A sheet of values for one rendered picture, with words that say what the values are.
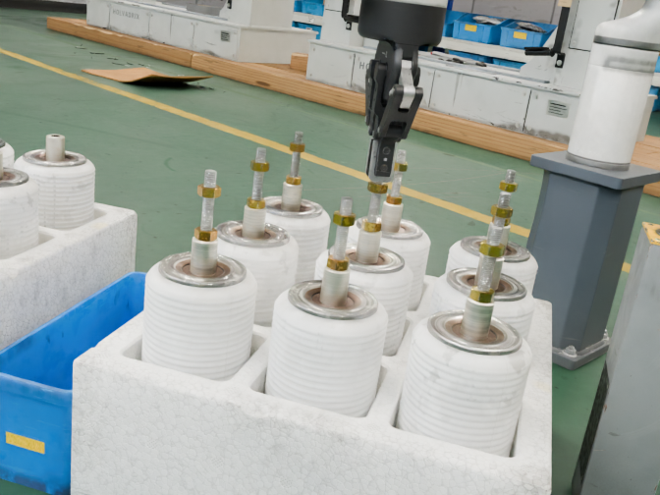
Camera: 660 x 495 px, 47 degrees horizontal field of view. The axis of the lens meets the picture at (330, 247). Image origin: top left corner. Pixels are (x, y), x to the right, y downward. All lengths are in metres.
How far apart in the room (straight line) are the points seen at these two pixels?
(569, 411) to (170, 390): 0.62
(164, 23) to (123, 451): 4.06
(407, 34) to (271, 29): 3.55
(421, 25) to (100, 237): 0.50
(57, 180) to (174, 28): 3.61
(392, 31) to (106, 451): 0.43
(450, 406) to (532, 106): 2.40
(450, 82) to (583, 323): 2.04
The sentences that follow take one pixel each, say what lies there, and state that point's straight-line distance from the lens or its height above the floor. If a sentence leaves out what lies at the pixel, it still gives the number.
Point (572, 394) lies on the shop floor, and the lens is 1.14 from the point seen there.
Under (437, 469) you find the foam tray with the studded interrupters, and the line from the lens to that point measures 0.59.
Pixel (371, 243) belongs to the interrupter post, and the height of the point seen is 0.27.
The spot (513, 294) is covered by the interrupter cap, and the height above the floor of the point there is 0.25.
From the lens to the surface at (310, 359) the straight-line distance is 0.60.
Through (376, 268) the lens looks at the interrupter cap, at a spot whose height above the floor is 0.26.
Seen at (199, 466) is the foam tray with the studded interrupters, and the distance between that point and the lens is 0.65.
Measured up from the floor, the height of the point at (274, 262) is 0.24.
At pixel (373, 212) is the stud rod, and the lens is 0.72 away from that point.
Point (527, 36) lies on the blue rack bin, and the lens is 6.04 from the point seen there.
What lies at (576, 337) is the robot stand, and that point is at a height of 0.04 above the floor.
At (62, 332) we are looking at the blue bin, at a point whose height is 0.10.
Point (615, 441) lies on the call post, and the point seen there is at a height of 0.10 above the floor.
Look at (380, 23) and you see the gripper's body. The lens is 0.66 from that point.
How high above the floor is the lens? 0.49
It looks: 19 degrees down
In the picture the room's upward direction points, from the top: 8 degrees clockwise
